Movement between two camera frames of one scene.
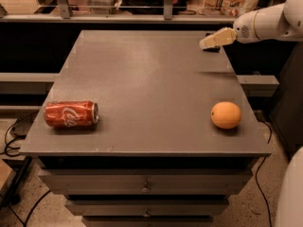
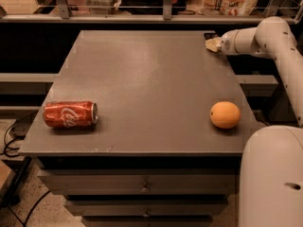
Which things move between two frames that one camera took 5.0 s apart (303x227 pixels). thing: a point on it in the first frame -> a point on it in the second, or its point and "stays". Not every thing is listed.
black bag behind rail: [150, 1] stays
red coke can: [71, 113] stays
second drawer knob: [147, 215] stays
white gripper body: [243, 29] -> [225, 43]
